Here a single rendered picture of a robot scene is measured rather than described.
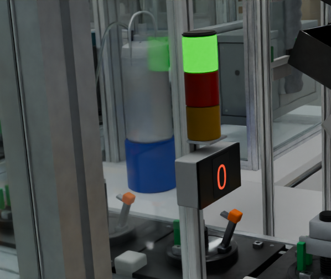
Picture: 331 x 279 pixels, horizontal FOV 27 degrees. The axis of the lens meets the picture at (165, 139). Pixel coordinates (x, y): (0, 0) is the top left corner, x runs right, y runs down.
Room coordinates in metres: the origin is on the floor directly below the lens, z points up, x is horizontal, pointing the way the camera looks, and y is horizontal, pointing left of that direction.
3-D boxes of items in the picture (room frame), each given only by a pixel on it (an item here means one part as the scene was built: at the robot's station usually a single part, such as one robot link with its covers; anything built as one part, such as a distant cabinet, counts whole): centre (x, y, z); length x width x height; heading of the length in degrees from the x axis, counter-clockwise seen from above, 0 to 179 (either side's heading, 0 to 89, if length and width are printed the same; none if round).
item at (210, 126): (1.00, -0.06, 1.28); 0.05 x 0.05 x 0.05
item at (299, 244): (1.10, -0.22, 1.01); 0.01 x 0.01 x 0.05; 55
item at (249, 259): (1.23, -0.05, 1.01); 0.24 x 0.24 x 0.13; 55
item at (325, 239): (1.09, -0.25, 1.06); 0.08 x 0.04 x 0.07; 54
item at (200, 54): (1.00, -0.06, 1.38); 0.05 x 0.05 x 0.05
